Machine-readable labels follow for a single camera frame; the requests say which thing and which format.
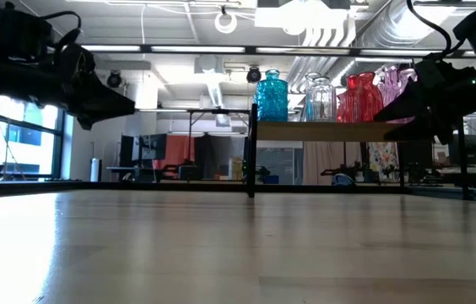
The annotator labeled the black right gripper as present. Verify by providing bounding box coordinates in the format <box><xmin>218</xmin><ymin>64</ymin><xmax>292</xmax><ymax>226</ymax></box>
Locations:
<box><xmin>375</xmin><ymin>58</ymin><xmax>476</xmax><ymax>145</ymax></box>

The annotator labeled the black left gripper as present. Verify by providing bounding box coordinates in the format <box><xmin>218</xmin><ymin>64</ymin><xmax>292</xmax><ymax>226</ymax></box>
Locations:
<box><xmin>0</xmin><ymin>41</ymin><xmax>137</xmax><ymax>131</ymax></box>

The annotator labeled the dark red faceted vase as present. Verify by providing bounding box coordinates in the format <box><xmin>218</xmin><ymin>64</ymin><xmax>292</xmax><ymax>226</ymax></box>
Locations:
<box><xmin>355</xmin><ymin>71</ymin><xmax>385</xmax><ymax>124</ymax></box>

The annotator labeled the clear round vase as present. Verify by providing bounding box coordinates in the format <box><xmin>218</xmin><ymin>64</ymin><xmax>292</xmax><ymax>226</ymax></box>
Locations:
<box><xmin>307</xmin><ymin>76</ymin><xmax>338</xmax><ymax>123</ymax></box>

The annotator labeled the blue diamond-pattern vase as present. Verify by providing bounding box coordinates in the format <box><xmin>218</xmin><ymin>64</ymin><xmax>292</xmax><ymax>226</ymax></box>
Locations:
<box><xmin>256</xmin><ymin>69</ymin><xmax>289</xmax><ymax>122</ymax></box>

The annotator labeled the large black screen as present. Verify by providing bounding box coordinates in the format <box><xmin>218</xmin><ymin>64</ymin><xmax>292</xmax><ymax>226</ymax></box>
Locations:
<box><xmin>397</xmin><ymin>141</ymin><xmax>434</xmax><ymax>178</ymax></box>

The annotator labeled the black computer monitor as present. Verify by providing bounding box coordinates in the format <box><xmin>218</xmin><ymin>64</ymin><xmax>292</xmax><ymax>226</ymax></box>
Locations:
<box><xmin>120</xmin><ymin>134</ymin><xmax>135</xmax><ymax>168</ymax></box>
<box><xmin>138</xmin><ymin>133</ymin><xmax>168</xmax><ymax>160</ymax></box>

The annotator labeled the colourful poster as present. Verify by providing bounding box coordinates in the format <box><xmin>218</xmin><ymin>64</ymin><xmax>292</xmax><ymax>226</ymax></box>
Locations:
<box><xmin>368</xmin><ymin>141</ymin><xmax>398</xmax><ymax>182</ymax></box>

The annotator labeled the white cylinder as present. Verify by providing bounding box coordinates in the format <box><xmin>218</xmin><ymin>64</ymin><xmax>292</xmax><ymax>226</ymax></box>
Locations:
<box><xmin>89</xmin><ymin>158</ymin><xmax>102</xmax><ymax>182</ymax></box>

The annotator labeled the window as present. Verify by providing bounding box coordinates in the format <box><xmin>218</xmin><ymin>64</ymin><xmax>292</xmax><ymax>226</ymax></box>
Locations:
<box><xmin>0</xmin><ymin>90</ymin><xmax>68</xmax><ymax>182</ymax></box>

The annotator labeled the orange room divider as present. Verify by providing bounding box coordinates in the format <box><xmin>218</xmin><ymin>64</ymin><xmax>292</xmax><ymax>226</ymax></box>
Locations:
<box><xmin>154</xmin><ymin>134</ymin><xmax>197</xmax><ymax>171</ymax></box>

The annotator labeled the blue rounded object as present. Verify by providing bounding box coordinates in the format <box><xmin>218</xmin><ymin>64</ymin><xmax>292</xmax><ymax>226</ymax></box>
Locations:
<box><xmin>333</xmin><ymin>173</ymin><xmax>355</xmax><ymax>187</ymax></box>

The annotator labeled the beige curtain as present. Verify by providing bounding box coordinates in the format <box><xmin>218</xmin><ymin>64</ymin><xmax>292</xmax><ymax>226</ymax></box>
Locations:
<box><xmin>303</xmin><ymin>141</ymin><xmax>361</xmax><ymax>186</ymax></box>

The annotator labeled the black bag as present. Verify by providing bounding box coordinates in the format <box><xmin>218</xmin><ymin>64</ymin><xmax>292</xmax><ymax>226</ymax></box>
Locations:
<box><xmin>177</xmin><ymin>164</ymin><xmax>203</xmax><ymax>182</ymax></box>

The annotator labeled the long suspended light bar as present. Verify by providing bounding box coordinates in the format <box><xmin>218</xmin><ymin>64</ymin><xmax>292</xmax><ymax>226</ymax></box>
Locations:
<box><xmin>81</xmin><ymin>43</ymin><xmax>476</xmax><ymax>59</ymax></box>

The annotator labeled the grey partition panel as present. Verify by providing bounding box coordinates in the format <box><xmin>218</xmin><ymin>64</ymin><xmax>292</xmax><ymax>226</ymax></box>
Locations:
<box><xmin>257</xmin><ymin>147</ymin><xmax>305</xmax><ymax>186</ymax></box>

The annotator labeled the yellow box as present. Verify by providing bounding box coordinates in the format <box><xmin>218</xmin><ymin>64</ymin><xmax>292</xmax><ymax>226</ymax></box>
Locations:
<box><xmin>231</xmin><ymin>156</ymin><xmax>244</xmax><ymax>182</ymax></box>

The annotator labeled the white round pendant lamp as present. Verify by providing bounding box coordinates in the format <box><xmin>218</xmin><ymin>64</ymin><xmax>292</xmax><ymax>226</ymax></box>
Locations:
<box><xmin>214</xmin><ymin>4</ymin><xmax>240</xmax><ymax>35</ymax></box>

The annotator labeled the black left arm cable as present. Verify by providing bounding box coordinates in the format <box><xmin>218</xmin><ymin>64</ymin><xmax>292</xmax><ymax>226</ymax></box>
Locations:
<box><xmin>41</xmin><ymin>10</ymin><xmax>84</xmax><ymax>54</ymax></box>

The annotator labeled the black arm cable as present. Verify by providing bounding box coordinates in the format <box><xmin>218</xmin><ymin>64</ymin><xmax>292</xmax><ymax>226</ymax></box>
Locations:
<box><xmin>406</xmin><ymin>0</ymin><xmax>465</xmax><ymax>58</ymax></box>
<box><xmin>41</xmin><ymin>10</ymin><xmax>84</xmax><ymax>54</ymax></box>

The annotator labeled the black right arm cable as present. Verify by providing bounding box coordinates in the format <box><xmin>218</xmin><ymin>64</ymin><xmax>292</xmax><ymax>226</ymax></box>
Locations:
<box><xmin>406</xmin><ymin>0</ymin><xmax>465</xmax><ymax>58</ymax></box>

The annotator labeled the wooden shelf black frame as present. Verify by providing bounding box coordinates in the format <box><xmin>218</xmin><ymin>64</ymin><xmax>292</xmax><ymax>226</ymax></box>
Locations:
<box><xmin>246</xmin><ymin>103</ymin><xmax>471</xmax><ymax>202</ymax></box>

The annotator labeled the black background frame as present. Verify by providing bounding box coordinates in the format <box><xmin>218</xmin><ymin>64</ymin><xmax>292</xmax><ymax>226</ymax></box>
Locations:
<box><xmin>133</xmin><ymin>107</ymin><xmax>250</xmax><ymax>164</ymax></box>

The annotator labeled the black aluminium table frame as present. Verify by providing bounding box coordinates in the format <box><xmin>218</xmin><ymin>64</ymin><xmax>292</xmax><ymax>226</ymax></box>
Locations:
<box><xmin>0</xmin><ymin>179</ymin><xmax>476</xmax><ymax>204</ymax></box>

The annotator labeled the white ventilation duct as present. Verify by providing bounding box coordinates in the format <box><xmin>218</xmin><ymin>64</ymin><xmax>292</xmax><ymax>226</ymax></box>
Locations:
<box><xmin>195</xmin><ymin>54</ymin><xmax>227</xmax><ymax>128</ymax></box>

